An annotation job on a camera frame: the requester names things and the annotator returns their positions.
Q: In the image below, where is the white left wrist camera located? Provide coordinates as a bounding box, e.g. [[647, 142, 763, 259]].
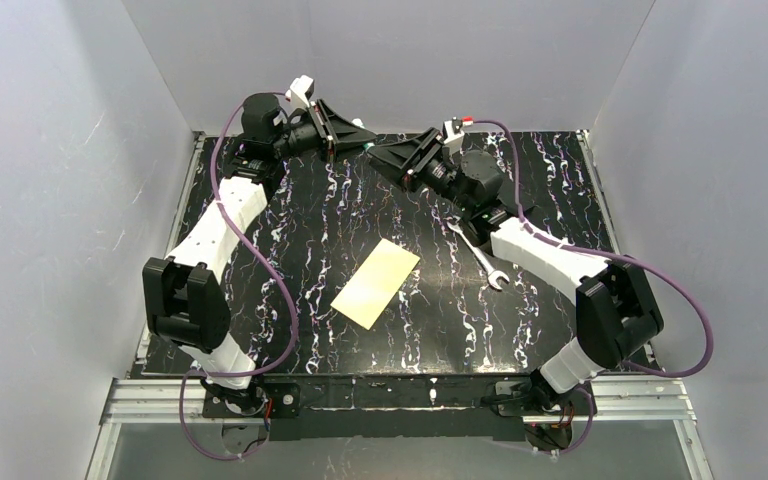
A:
[[284, 75, 315, 112]]

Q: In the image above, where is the aluminium front rail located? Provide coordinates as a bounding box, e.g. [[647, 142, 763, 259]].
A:
[[102, 374, 696, 423]]

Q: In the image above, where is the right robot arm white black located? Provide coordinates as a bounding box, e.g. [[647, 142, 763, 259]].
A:
[[367, 128, 664, 403]]

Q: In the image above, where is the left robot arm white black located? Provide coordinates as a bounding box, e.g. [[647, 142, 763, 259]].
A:
[[142, 92, 376, 392]]

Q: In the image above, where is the silver wrench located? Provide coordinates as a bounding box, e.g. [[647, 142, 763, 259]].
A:
[[446, 222, 510, 291]]

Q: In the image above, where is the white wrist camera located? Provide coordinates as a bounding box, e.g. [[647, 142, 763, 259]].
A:
[[442, 117, 465, 150], [284, 75, 315, 112]]

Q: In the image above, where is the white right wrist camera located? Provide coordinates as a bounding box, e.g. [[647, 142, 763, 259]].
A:
[[442, 117, 465, 150]]

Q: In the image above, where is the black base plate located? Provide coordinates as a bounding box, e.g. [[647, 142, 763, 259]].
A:
[[202, 374, 592, 447]]

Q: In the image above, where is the cream envelope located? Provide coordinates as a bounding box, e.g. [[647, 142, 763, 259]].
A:
[[331, 239, 419, 330]]

